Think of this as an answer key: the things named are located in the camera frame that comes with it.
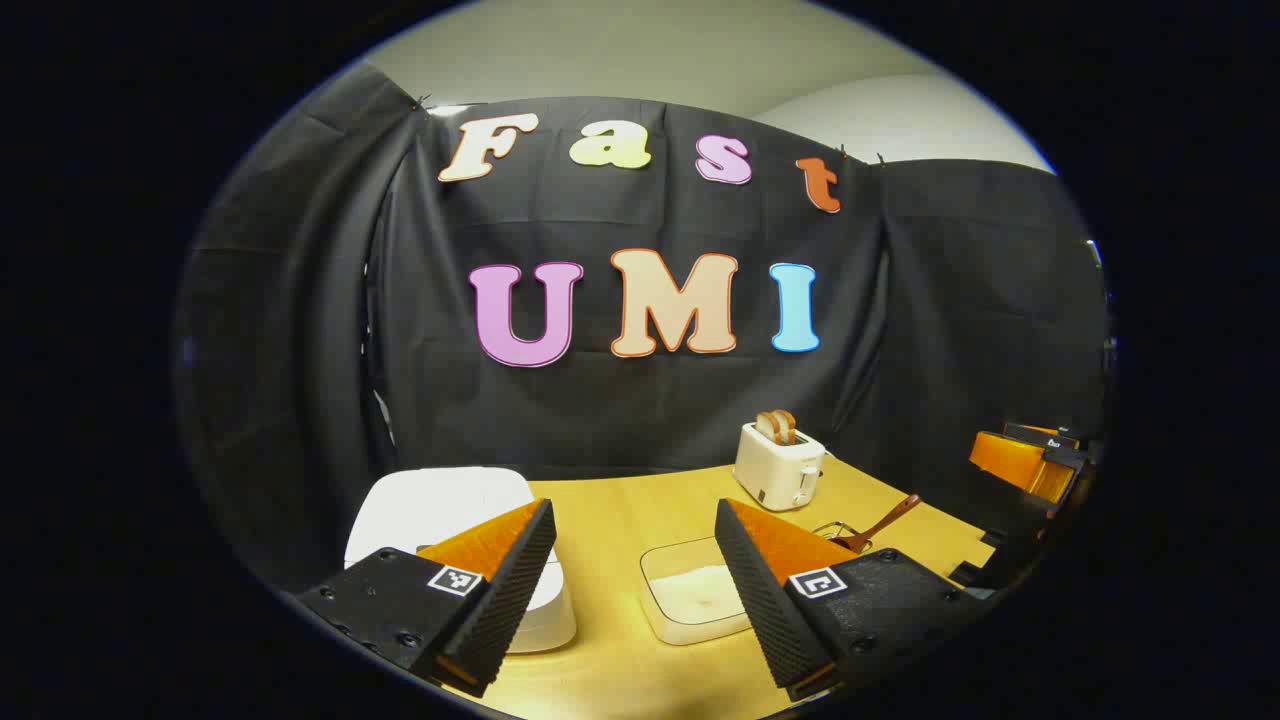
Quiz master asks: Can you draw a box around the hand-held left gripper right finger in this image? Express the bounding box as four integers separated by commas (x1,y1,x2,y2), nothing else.
714,498,986,703

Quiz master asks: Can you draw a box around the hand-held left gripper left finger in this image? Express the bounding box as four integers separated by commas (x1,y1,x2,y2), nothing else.
295,497,558,699

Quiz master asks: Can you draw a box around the white rice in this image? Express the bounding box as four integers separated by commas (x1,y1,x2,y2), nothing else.
655,565,751,626

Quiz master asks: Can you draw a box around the white rice cooker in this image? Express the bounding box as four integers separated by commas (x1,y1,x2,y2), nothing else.
344,467,578,655

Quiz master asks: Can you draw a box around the brown wooden spoon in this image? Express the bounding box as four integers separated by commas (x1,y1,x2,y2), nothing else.
838,493,922,553

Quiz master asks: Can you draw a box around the clear plastic container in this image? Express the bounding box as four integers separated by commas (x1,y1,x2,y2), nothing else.
640,537,756,646

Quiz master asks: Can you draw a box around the white toaster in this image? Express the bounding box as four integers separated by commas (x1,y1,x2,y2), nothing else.
733,421,827,512

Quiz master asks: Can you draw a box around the black backdrop cloth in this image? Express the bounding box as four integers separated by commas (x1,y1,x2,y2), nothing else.
172,62,1111,591

